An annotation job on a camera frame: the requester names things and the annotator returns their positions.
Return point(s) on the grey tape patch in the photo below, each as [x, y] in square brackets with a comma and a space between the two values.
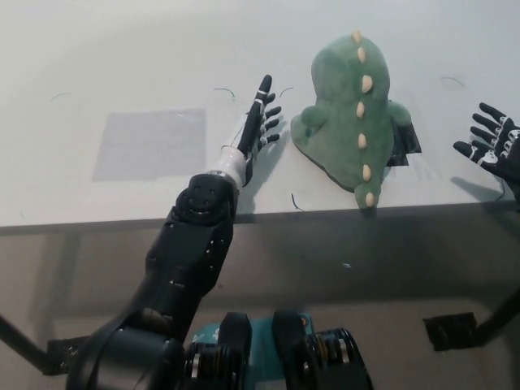
[150, 144]

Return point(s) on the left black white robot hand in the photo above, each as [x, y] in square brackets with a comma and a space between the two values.
[252, 130]

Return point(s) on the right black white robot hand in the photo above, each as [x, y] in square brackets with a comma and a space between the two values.
[505, 154]

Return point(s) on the green plush dinosaur toy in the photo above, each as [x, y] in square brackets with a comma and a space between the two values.
[341, 122]

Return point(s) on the black tape patch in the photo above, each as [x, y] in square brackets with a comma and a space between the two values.
[408, 140]

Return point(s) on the black teal robot body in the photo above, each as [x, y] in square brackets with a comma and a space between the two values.
[292, 357]

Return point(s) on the black table leg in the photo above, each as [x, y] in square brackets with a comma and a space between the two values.
[20, 345]
[501, 317]

